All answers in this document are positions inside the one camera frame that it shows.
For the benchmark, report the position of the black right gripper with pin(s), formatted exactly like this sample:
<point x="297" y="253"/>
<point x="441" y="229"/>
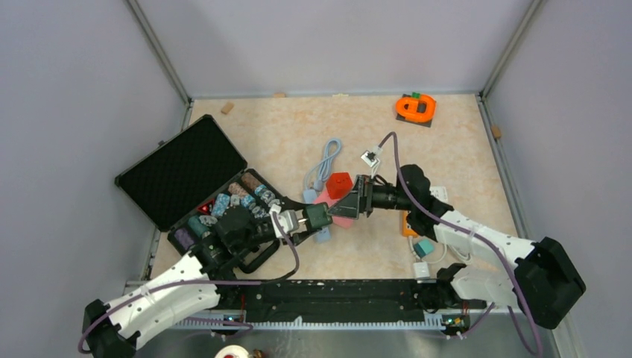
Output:
<point x="353" y="203"/>

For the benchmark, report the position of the red cube socket adapter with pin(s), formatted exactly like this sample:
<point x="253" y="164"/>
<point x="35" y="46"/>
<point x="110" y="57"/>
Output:
<point x="338" y="185"/>

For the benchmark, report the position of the pink triangular power strip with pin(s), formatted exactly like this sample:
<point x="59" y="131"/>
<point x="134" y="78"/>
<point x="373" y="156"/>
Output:
<point x="343" y="222"/>

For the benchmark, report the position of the dark green cube adapter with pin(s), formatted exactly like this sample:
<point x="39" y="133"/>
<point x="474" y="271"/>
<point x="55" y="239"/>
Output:
<point x="317" y="216"/>

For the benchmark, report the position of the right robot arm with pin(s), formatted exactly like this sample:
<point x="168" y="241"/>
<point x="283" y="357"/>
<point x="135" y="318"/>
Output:
<point x="539" y="278"/>

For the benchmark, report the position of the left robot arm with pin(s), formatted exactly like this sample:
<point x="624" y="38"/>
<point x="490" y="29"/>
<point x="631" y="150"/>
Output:
<point x="118" y="328"/>

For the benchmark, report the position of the white plug adapter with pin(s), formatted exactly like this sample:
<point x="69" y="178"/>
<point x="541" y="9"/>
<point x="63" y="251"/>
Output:
<point x="421" y="271"/>

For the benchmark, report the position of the poker chip stack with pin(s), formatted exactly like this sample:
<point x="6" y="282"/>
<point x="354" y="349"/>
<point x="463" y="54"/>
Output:
<point x="221" y="203"/>

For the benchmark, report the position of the light blue power strip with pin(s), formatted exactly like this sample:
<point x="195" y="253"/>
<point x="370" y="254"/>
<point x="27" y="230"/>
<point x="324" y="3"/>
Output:
<point x="323" y="235"/>

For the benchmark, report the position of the orange power strip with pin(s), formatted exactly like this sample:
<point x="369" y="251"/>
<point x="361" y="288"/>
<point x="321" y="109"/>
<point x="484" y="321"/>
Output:
<point x="405" y="228"/>

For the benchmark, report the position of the black poker chip case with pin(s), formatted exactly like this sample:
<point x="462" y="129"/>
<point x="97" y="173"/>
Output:
<point x="176" y="185"/>

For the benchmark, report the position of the teal cube adapter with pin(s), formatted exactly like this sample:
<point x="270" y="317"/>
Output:
<point x="423" y="248"/>

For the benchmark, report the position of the small wooden block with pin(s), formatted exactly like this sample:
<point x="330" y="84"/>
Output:
<point x="227" y="108"/>

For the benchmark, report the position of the wooden block at right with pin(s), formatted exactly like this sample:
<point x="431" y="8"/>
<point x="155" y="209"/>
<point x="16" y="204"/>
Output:
<point x="496" y="132"/>

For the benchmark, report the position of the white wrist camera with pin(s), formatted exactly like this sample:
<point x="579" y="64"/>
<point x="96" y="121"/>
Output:
<point x="371" y="157"/>

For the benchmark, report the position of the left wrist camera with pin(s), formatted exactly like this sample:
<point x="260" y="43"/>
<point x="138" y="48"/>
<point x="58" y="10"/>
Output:
<point x="284" y="222"/>

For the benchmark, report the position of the dark square base plate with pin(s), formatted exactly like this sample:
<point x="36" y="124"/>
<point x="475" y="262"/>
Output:
<point x="419" y="121"/>

